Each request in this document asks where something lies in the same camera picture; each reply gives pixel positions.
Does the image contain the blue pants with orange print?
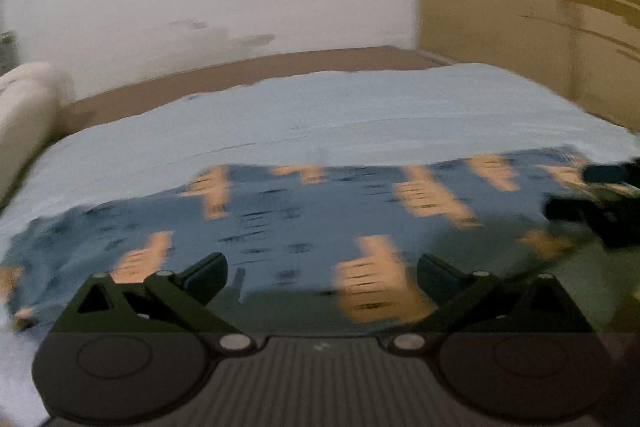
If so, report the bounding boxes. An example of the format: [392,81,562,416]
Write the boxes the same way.
[1,147,639,332]

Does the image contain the light blue bed sheet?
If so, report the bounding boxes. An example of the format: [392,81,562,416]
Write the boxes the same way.
[1,64,639,426]

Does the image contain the brown bed base board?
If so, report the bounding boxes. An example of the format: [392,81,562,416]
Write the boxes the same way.
[64,46,456,135]

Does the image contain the cream rolled blanket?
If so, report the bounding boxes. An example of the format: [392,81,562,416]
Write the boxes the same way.
[1,62,74,202]

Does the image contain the metal bed headboard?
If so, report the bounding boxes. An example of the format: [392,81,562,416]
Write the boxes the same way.
[0,31,20,75]

